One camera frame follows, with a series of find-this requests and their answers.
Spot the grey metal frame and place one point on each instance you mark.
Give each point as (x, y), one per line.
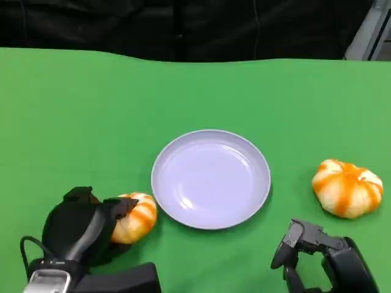
(369, 33)

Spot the lilac plate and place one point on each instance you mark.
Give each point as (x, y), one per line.
(210, 183)

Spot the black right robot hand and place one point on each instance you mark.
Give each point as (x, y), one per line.
(348, 265)

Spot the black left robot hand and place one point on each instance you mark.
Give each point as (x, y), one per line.
(70, 232)

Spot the green table cloth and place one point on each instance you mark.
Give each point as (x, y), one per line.
(91, 122)

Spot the black backdrop curtain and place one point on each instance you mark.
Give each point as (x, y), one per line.
(152, 27)

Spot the orange and white bread roll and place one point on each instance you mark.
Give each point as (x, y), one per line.
(346, 189)
(140, 221)

